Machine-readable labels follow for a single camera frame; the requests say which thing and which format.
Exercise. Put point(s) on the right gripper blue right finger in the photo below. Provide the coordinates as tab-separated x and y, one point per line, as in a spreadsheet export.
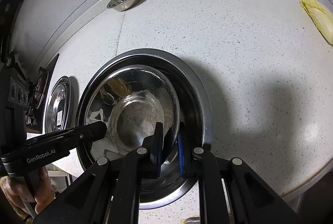
185	155

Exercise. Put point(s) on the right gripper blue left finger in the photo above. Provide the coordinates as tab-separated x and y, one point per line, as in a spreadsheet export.
152	160

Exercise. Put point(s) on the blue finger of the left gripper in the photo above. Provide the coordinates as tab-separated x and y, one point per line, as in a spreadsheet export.
78	135

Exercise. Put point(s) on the large steel plate with label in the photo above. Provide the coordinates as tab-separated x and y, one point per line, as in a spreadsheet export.
58	106

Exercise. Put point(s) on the large steel bowl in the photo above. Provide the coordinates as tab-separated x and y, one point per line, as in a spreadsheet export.
195	108

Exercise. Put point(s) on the person left hand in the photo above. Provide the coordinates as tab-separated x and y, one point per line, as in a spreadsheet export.
13	190

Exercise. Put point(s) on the black gas stove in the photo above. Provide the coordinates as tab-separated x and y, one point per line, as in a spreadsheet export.
37	98

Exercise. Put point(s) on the yellow cloth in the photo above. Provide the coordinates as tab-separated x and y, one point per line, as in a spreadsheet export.
321	17

